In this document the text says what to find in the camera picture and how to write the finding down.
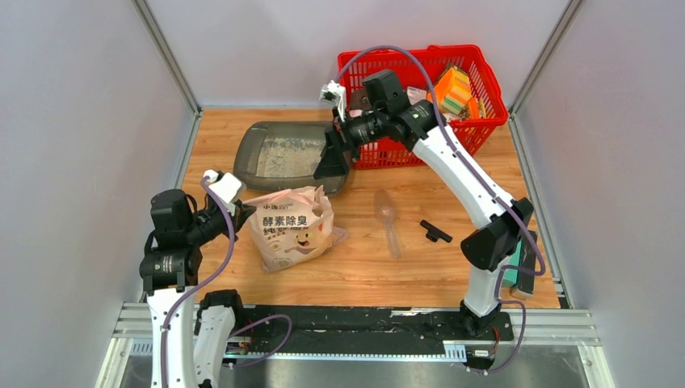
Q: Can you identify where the red plastic basket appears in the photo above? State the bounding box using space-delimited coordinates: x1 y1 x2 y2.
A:
338 44 508 155

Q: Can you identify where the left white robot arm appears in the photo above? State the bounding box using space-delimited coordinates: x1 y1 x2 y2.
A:
139 189 254 387

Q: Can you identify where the clear plastic scoop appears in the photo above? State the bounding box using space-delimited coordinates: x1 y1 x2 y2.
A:
374 190 401 259

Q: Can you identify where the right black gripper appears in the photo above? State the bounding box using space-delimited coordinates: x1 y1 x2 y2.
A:
313 108 386 181

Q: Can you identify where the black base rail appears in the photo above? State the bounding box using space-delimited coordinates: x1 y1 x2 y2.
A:
213 304 515 359

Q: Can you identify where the grey litter box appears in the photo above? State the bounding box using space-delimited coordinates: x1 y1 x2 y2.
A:
233 121 348 196

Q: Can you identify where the black bag clip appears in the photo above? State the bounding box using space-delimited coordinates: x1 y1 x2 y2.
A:
419 220 453 243

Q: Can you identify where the teal black brush block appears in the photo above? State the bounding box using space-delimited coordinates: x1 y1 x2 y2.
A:
502 230 538 299

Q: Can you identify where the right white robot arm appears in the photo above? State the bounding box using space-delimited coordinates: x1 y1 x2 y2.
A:
313 70 533 339

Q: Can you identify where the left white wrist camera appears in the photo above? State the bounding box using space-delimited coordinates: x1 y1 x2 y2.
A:
203 170 246 216

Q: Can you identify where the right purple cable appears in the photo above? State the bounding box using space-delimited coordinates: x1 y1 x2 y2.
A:
334 44 547 375

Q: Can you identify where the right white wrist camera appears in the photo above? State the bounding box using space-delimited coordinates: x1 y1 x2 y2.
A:
319 80 347 122

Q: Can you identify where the orange sponge pack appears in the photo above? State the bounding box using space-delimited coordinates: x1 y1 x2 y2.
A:
434 66 481 120

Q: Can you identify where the pink cat litter bag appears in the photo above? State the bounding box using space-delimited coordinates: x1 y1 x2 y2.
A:
246 186 349 272

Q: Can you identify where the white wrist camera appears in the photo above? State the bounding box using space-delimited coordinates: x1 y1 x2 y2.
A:
319 80 347 122
203 170 246 216

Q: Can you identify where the grey small box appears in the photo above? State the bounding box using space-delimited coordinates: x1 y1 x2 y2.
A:
406 86 427 105

